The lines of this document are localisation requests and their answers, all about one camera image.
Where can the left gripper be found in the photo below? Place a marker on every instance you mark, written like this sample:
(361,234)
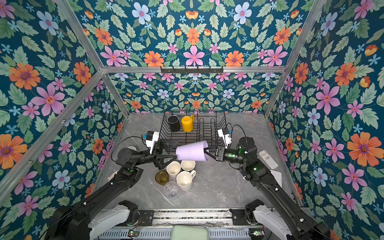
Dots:
(157,160)

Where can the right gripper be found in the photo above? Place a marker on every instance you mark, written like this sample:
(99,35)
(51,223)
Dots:
(219,153)

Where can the lilac plastic cup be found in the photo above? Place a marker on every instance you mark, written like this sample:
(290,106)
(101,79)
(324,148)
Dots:
(193,152)

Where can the green mug white inside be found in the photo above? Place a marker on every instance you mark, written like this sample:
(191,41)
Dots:
(188,165)

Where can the black mug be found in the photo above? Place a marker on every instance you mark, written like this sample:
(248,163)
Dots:
(174,123)

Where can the yellow mug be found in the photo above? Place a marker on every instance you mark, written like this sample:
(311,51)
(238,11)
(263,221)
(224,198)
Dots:
(188,123)

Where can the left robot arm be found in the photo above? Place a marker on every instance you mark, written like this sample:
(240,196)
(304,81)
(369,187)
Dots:
(84,220)

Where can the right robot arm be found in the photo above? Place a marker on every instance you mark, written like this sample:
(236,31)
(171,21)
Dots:
(288,221)

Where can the white mug rear left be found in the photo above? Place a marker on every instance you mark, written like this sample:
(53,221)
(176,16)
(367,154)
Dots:
(173,169)

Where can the olive glass cup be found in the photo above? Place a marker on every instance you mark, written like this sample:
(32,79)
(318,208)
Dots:
(162,177)

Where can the white mug front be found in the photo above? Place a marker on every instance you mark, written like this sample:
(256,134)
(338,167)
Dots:
(185,180)

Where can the clear glass cup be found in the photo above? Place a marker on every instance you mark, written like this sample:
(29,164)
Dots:
(171,190)

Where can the white remote control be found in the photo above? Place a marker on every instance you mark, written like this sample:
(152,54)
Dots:
(268,160)

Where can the pink round clock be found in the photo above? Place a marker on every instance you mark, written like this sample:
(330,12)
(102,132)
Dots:
(112,176)

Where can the white flat box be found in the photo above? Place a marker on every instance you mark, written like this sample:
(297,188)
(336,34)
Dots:
(278,177)

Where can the green cloth pad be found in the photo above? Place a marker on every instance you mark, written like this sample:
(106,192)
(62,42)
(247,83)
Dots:
(180,232)

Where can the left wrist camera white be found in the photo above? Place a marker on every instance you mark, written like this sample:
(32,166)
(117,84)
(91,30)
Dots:
(151,138)

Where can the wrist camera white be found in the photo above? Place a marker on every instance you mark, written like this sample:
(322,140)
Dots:
(225,134)
(151,138)

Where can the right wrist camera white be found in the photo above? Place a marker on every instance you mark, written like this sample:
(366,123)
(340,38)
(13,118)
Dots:
(225,134)

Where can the black wire dish rack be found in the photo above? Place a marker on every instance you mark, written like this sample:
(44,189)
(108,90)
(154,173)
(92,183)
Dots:
(206,126)

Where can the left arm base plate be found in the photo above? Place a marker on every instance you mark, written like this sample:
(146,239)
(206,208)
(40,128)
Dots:
(143,218)

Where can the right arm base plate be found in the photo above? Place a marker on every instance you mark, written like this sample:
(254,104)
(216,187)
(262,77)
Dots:
(239,218)

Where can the black wall hook rail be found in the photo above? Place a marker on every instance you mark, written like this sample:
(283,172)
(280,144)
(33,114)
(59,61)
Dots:
(192,70)

